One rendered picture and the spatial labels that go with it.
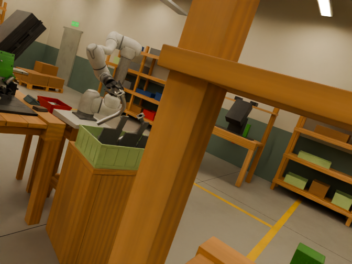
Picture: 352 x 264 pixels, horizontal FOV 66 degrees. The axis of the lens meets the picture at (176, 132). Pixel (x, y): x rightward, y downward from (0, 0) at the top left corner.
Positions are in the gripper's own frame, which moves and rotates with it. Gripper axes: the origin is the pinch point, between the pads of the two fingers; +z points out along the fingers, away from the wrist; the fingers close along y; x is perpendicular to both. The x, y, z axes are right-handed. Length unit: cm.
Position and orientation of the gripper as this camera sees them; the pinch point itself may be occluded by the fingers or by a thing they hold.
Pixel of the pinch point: (119, 94)
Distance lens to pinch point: 191.6
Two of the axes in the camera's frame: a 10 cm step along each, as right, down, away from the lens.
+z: 5.4, 5.5, -6.4
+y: 8.2, -5.1, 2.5
